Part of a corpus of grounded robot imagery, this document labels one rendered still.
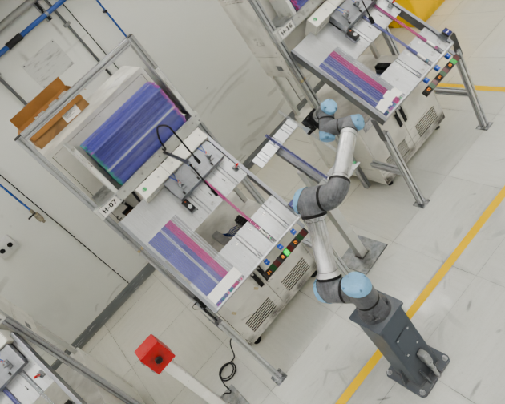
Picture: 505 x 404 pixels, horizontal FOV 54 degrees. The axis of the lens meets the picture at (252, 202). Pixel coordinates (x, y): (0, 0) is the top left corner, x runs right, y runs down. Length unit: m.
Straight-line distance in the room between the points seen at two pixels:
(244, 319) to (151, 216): 0.91
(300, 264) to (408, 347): 1.06
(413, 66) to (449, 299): 1.38
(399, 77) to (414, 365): 1.64
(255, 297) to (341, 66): 1.50
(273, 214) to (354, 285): 0.75
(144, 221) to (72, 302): 1.93
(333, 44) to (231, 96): 1.63
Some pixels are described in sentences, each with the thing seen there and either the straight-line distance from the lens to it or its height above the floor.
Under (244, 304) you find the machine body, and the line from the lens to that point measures 3.14.
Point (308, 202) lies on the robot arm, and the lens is 2.16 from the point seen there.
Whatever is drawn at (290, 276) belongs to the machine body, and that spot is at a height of 0.20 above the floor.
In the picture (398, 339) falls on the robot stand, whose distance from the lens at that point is 2.44.
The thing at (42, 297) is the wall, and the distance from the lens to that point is 4.48.
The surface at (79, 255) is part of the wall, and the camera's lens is 4.41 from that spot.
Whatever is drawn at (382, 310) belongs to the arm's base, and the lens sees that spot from 2.30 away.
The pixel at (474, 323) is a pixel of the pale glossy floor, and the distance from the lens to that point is 2.85.
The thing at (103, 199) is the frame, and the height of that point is 1.39.
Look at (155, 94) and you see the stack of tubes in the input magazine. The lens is 2.71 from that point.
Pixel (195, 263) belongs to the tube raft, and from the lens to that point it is 2.68.
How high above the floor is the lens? 2.38
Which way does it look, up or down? 33 degrees down
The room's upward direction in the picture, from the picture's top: 39 degrees counter-clockwise
